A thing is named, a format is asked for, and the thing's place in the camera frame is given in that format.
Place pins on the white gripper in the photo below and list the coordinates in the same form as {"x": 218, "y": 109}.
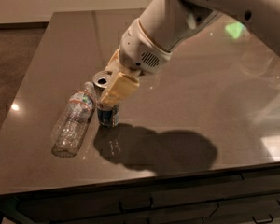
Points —
{"x": 136, "y": 50}

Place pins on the silver blue redbull can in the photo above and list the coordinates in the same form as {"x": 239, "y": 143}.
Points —
{"x": 107, "y": 116}

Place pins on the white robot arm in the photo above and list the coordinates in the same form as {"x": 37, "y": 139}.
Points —
{"x": 168, "y": 22}

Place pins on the clear plastic water bottle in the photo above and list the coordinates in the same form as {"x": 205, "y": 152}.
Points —
{"x": 70, "y": 129}

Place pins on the dark drawer cabinet front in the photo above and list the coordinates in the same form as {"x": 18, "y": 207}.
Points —
{"x": 222, "y": 198}

